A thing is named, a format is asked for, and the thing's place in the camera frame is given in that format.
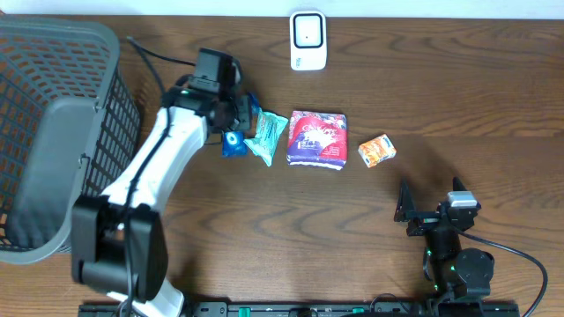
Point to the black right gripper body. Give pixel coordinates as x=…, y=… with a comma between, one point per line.
x=424, y=223

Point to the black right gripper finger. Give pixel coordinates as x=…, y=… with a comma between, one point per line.
x=405, y=209
x=458, y=185

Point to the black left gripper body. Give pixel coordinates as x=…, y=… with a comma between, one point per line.
x=242, y=116

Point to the teal snack packet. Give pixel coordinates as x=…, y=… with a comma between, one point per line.
x=269, y=128

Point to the blue Oreo cookie pack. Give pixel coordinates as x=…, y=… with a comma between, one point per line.
x=233, y=142

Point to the orange small snack box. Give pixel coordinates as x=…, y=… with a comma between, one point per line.
x=377, y=150

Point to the red purple snack pack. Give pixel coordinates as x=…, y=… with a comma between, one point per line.
x=317, y=139

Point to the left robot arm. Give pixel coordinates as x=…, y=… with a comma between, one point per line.
x=117, y=238

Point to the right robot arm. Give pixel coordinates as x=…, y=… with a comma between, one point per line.
x=461, y=276

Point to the grey plastic shopping basket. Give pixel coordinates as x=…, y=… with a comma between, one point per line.
x=69, y=127

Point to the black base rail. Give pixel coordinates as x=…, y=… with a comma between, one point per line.
x=394, y=309

